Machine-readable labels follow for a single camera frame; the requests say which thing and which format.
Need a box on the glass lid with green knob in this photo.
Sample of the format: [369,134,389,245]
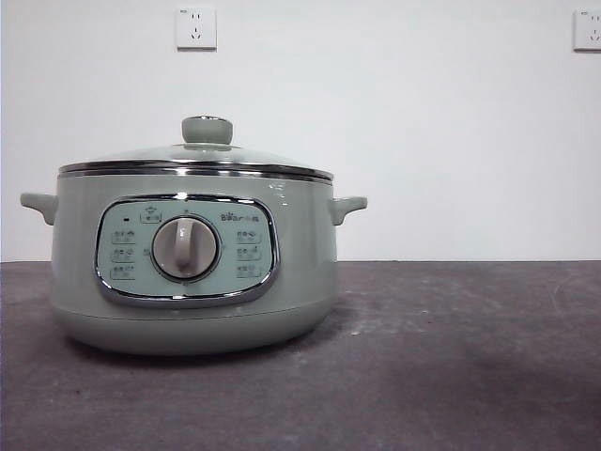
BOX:
[58,115,335,183]

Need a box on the pale green electric cooking pot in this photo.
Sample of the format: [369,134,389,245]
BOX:
[20,171,369,356]

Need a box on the white wall socket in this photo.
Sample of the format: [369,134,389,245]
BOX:
[572,8,601,53]
[176,7,219,52]

